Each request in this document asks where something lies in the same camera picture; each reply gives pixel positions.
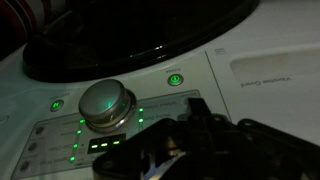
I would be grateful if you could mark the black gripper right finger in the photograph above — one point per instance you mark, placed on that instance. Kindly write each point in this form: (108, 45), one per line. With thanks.
(260, 150)

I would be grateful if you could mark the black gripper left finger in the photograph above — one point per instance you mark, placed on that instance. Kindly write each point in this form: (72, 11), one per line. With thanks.
(150, 150)

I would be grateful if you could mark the round green power button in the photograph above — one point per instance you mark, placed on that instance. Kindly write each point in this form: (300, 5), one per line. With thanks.
(175, 80)

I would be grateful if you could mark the round green start button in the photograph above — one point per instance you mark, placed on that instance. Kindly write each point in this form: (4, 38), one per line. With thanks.
(57, 105)

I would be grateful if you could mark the small round grey button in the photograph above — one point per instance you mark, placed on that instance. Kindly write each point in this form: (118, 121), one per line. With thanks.
(32, 146)
(39, 130)
(25, 165)

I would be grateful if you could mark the green segment washer display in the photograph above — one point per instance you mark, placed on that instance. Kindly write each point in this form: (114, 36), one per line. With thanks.
(105, 144)

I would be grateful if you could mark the silver washer control knob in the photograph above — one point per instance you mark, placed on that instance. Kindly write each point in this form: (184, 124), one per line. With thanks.
(105, 103)

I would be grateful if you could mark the white detergent drawer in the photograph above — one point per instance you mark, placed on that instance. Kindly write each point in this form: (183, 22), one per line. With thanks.
(276, 83)

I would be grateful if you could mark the round dark washer door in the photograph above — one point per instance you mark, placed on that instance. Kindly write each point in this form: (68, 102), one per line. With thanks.
(133, 33)

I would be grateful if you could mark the white front-load washing machine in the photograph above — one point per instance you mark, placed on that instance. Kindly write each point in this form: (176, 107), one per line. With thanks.
(266, 26)

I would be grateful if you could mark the red white striped object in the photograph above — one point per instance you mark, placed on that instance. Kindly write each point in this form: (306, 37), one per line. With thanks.
(16, 20)

